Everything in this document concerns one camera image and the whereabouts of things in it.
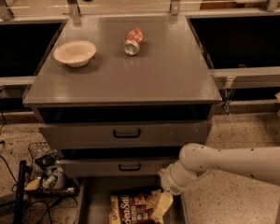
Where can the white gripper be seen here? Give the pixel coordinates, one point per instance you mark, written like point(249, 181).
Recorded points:
point(172, 184)

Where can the brown sea salt chip bag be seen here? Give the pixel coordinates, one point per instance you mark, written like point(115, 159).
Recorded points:
point(134, 208)

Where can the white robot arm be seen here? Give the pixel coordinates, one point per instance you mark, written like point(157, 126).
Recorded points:
point(195, 161)

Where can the grey middle drawer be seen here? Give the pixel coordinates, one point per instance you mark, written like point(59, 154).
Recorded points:
point(115, 166)

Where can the grey open bottom drawer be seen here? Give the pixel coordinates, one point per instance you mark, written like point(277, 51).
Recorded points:
point(94, 204)

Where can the grey top drawer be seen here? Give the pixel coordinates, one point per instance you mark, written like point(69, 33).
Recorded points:
point(113, 135)

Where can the grey drawer cabinet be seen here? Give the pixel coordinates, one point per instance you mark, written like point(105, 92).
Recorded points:
point(167, 81)

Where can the black pole stand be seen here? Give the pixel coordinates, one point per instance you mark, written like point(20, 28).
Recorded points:
point(20, 193)

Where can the red soda can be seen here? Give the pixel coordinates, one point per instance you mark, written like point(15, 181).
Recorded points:
point(133, 40)

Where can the white paper bowl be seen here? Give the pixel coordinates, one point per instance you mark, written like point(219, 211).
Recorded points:
point(75, 53)

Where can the wire basket with items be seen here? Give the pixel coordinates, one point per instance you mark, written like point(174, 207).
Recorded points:
point(47, 176)

